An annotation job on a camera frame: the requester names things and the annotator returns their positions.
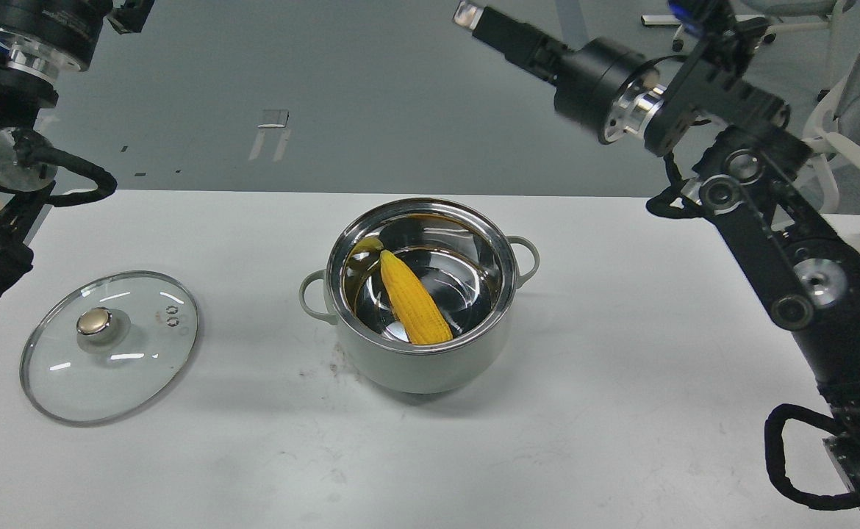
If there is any pale green metal pot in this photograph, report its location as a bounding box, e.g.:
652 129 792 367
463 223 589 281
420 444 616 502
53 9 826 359
298 197 540 394

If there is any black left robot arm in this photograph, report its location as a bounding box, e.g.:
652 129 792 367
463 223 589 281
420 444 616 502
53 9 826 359
0 1 154 297

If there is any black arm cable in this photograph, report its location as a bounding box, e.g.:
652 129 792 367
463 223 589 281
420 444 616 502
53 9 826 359
18 143 118 208
764 403 860 511

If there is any glass pot lid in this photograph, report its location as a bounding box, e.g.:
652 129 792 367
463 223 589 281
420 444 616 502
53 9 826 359
19 270 199 428

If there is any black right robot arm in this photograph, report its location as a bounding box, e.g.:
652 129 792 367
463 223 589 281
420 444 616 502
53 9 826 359
453 1 860 511

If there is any yellow corn cob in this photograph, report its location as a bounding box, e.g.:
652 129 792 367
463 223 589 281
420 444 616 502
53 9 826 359
379 250 454 345

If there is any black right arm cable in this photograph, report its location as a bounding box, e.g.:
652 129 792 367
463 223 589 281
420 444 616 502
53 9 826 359
764 403 860 511

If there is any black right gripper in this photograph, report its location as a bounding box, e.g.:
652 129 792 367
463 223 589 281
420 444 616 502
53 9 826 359
453 1 666 145

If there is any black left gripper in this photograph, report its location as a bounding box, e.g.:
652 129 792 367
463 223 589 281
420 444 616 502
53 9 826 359
0 0 156 71

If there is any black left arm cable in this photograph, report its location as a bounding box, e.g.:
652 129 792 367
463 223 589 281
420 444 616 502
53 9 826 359
18 143 118 208

